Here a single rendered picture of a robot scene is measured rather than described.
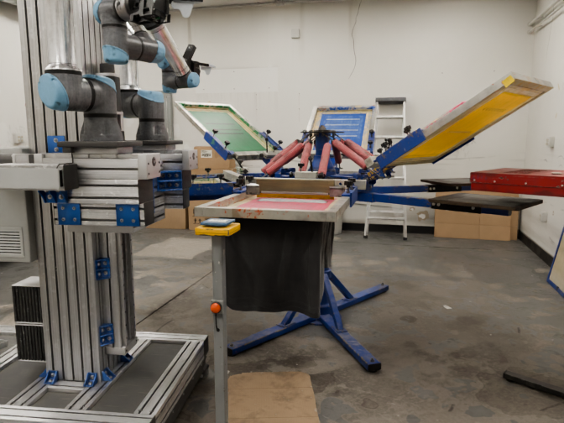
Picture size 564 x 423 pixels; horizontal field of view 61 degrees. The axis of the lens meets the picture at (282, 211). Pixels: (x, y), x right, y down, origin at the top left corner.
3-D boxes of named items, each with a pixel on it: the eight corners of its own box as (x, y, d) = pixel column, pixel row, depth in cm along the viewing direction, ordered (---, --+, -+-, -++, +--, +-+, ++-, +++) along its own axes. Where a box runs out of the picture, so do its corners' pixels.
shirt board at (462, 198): (543, 214, 254) (544, 199, 253) (516, 224, 226) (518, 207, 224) (339, 194, 346) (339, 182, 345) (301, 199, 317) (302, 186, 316)
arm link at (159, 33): (154, -13, 215) (205, 79, 249) (137, -8, 221) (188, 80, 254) (141, 2, 209) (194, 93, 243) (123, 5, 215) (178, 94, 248)
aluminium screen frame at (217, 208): (336, 221, 185) (336, 212, 184) (194, 216, 199) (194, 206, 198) (355, 197, 260) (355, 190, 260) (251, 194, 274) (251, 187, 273)
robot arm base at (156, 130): (130, 140, 221) (129, 117, 219) (143, 139, 236) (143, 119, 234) (162, 140, 219) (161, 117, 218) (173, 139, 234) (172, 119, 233)
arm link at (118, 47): (143, 65, 154) (141, 28, 152) (114, 60, 145) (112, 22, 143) (126, 66, 158) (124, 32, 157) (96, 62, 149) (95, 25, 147)
